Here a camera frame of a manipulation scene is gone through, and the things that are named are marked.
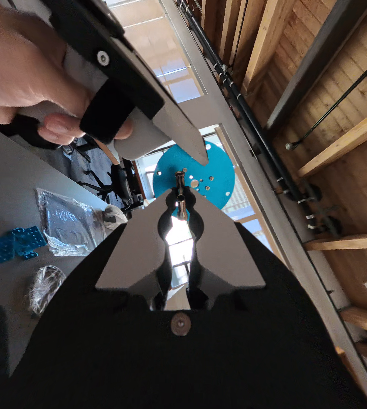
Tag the silver cross socket wrench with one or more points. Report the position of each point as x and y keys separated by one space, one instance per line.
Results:
x=179 y=179

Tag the blue round metal plate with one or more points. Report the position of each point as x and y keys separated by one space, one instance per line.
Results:
x=218 y=166

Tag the person's left hand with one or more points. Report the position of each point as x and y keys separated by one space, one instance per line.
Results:
x=17 y=64

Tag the clear plastic bag dark contents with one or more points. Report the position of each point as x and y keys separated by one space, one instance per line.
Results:
x=68 y=220

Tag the ceiling spot lamp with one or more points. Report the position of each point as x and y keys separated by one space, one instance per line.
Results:
x=289 y=146

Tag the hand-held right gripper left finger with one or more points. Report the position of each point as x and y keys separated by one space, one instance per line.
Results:
x=132 y=255

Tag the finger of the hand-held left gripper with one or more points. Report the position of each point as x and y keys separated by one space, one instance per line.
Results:
x=183 y=127

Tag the black ceiling pipes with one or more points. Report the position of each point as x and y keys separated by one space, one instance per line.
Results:
x=244 y=105

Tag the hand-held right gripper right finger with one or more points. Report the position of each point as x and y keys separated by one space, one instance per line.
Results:
x=225 y=255

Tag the window with roller blind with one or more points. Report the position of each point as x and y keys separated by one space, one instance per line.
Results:
x=145 y=32

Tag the white plastic bag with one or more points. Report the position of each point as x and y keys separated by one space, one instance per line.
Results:
x=114 y=217

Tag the crumpled clear plastic bag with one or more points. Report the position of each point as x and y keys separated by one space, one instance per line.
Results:
x=47 y=287

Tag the black office chair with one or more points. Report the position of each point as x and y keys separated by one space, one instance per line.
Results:
x=121 y=182

